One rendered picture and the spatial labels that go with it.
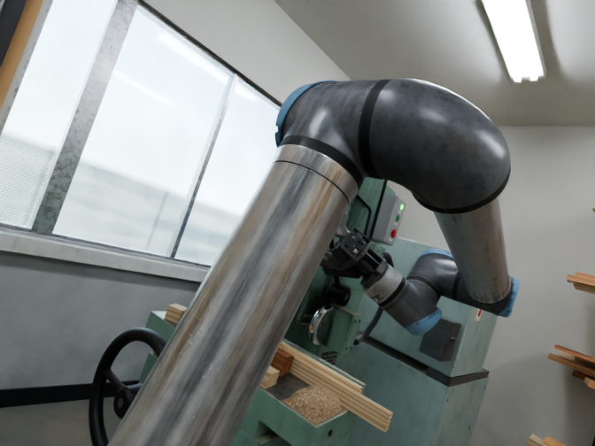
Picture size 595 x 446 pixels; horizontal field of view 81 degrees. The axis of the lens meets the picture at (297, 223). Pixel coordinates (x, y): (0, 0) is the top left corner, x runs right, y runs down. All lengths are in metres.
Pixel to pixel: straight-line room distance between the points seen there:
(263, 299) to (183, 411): 0.12
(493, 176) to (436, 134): 0.08
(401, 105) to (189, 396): 0.35
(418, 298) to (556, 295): 2.23
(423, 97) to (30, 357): 2.19
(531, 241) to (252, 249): 2.84
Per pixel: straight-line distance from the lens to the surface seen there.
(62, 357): 2.35
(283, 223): 0.37
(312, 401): 0.82
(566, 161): 3.27
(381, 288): 0.83
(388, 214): 1.19
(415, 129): 0.38
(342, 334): 1.08
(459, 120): 0.40
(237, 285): 0.36
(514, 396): 3.08
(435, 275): 0.91
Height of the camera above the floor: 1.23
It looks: 3 degrees up
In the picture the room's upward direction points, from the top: 19 degrees clockwise
